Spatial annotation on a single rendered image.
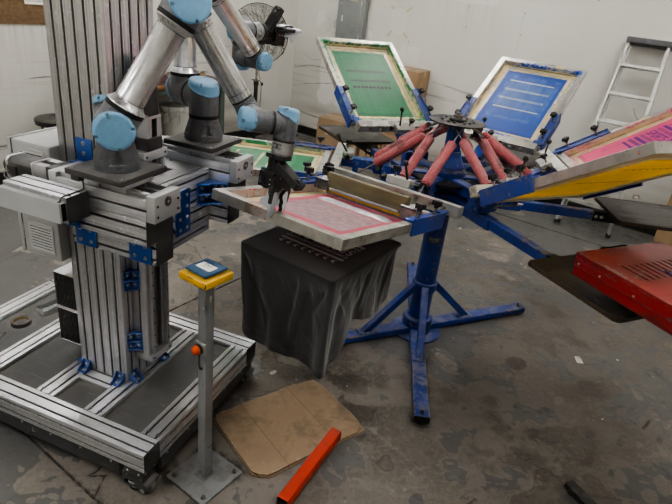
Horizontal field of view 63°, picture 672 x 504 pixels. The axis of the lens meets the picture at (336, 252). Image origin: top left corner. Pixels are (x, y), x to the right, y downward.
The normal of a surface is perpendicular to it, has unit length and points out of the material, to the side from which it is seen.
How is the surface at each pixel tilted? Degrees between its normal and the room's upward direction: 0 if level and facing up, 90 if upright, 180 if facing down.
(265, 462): 0
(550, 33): 90
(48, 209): 90
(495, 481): 0
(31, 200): 90
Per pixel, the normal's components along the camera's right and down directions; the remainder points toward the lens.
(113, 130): 0.25, 0.54
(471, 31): -0.58, 0.30
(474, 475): 0.11, -0.90
